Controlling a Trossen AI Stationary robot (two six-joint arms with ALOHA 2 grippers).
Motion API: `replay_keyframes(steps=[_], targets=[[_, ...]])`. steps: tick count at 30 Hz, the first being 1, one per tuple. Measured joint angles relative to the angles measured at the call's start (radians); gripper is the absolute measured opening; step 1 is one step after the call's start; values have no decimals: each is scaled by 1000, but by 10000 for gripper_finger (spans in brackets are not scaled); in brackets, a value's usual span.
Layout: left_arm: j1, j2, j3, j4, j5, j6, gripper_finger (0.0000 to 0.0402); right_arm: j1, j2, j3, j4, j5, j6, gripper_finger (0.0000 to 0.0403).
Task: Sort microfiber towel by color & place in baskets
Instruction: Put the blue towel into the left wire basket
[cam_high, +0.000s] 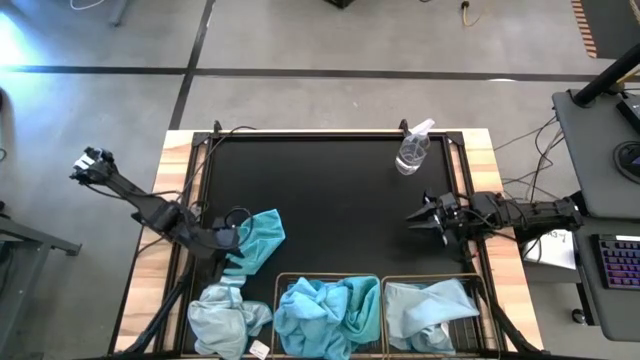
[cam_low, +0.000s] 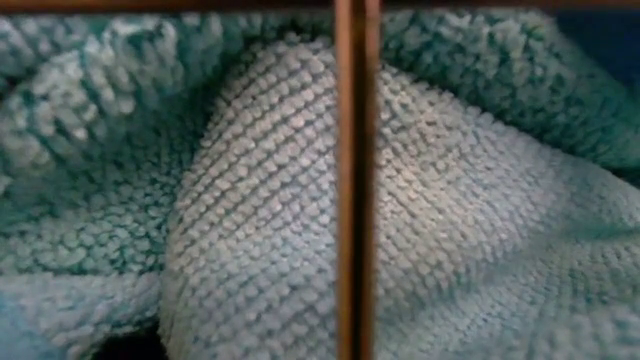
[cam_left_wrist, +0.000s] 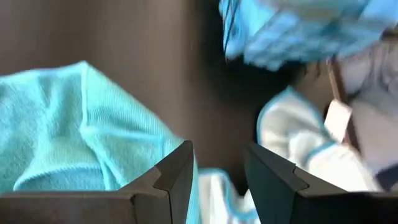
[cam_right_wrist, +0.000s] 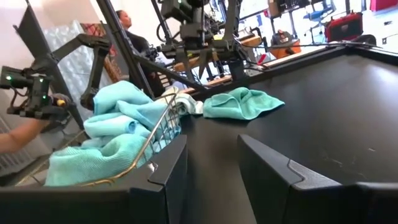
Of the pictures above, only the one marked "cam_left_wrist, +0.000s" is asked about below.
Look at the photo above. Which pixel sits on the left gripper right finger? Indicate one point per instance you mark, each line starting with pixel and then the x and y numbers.
pixel 311 208

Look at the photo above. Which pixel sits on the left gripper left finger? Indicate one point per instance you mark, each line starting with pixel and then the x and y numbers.
pixel 93 208

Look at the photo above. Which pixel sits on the light blue waffle microfiber towel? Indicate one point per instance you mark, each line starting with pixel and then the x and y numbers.
pixel 295 31

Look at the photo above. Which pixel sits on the pale teal-edged microfiber towel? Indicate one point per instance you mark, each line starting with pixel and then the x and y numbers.
pixel 295 130

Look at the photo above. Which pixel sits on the teal microfiber towel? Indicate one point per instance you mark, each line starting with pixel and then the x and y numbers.
pixel 77 124

